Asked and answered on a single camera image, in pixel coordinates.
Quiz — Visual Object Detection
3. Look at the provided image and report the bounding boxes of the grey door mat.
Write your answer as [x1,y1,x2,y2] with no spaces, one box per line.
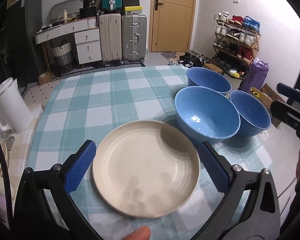
[160,51,178,61]

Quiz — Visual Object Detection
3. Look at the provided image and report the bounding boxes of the dark grey fridge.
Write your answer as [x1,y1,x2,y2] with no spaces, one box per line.
[16,0,43,88]

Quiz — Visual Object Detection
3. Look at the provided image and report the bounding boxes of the silver suitcase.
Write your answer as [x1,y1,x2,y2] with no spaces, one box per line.
[121,14,148,64]

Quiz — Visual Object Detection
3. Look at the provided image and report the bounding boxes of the purple bag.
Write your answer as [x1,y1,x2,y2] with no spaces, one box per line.
[240,57,269,94]

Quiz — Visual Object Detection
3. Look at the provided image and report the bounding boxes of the beige checked tablecloth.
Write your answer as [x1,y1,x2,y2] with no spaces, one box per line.
[0,82,46,205]

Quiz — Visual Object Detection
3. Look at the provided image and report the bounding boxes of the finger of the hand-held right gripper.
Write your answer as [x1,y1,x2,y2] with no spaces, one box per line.
[269,100,300,131]
[276,82,300,98]

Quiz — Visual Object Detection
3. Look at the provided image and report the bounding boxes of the white desk with drawers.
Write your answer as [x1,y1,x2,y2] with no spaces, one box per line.
[34,16,102,71]

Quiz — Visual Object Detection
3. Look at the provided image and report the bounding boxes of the white electric kettle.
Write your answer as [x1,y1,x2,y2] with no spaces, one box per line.
[0,77,33,141]

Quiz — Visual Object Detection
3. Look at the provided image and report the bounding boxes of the blue bowl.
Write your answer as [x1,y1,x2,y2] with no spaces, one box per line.
[185,67,233,96]
[174,86,241,146]
[229,90,272,138]

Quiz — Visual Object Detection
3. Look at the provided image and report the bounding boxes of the oval mirror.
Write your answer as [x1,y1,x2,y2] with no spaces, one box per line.
[48,0,84,22]

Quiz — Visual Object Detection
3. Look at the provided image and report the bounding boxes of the yellow black shoe box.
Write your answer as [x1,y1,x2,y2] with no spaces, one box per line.
[121,5,143,16]

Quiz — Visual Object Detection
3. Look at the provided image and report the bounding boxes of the teal checked tablecloth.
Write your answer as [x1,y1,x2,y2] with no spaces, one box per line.
[26,65,276,240]

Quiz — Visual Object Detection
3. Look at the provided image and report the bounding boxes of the black cabinet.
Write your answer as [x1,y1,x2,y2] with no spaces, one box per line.
[0,0,18,81]

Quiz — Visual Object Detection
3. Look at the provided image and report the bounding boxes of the black cable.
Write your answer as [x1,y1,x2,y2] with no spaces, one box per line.
[0,123,14,206]

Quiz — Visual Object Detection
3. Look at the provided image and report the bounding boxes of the small cardboard box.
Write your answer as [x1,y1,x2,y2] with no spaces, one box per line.
[37,71,52,85]

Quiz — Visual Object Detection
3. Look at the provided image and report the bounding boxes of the black storage box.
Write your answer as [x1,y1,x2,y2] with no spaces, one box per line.
[79,7,99,19]

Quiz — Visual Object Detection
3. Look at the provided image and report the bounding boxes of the cream plate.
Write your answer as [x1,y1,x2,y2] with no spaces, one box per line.
[92,120,201,218]

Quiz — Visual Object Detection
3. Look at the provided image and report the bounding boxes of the person's left hand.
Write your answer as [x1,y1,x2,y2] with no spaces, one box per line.
[121,225,151,240]

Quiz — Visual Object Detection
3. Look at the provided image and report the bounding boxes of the tan wooden door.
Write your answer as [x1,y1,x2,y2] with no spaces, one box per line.
[148,0,198,53]

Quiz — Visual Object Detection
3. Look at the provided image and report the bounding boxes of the wooden shoe rack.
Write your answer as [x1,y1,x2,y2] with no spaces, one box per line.
[211,21,262,77]

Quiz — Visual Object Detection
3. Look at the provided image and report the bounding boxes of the brown patterned box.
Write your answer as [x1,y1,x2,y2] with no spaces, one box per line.
[250,83,288,128]

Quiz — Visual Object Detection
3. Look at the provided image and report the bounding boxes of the beige suitcase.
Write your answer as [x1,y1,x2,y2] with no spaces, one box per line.
[98,13,122,64]

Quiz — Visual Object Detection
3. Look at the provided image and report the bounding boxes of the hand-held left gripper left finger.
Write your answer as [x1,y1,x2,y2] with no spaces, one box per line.
[13,139,102,240]

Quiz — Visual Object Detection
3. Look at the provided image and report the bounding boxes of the scattered shoes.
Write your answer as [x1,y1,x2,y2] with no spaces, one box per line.
[168,52,212,69]

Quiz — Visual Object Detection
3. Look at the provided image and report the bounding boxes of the woven laundry basket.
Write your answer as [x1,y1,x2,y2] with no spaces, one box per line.
[50,40,74,73]

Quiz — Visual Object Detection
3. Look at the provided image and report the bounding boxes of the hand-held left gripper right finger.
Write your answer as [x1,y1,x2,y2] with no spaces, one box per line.
[190,141,282,240]

